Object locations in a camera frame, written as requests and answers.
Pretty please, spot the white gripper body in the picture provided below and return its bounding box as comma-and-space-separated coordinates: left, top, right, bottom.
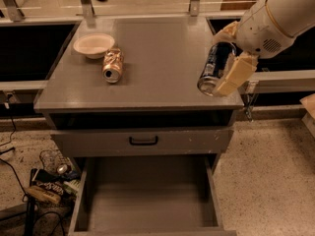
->
236, 0, 295, 59

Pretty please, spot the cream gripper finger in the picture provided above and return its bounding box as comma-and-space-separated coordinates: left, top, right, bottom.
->
213, 21, 239, 44
213, 52, 258, 96

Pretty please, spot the blue pepsi can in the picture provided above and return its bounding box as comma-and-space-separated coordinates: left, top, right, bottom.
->
197, 42, 236, 96

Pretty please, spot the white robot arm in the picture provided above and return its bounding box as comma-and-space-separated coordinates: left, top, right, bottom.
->
212, 0, 315, 96

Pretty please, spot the crushed orange soda can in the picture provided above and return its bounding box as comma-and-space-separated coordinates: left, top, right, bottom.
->
102, 48, 124, 84

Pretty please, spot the grey drawer cabinet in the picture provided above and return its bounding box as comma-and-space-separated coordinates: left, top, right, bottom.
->
33, 15, 245, 236

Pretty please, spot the open grey middle drawer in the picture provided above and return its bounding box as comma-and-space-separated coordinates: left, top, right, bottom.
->
68, 155, 237, 236

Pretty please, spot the white paper bowl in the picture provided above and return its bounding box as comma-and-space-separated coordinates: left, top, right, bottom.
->
73, 33, 115, 59

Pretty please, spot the green snack bag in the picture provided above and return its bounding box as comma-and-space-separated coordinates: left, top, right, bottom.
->
63, 179, 80, 195

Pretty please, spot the clear plastic bottle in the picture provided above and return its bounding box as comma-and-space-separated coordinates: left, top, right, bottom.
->
39, 149, 70, 175

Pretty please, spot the dark snack bag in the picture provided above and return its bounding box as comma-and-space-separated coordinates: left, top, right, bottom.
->
32, 169, 76, 197

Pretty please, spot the black drawer handle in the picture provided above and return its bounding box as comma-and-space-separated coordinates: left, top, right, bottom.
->
129, 136, 158, 147

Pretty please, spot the black cable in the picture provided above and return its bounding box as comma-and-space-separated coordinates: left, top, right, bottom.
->
0, 102, 67, 236

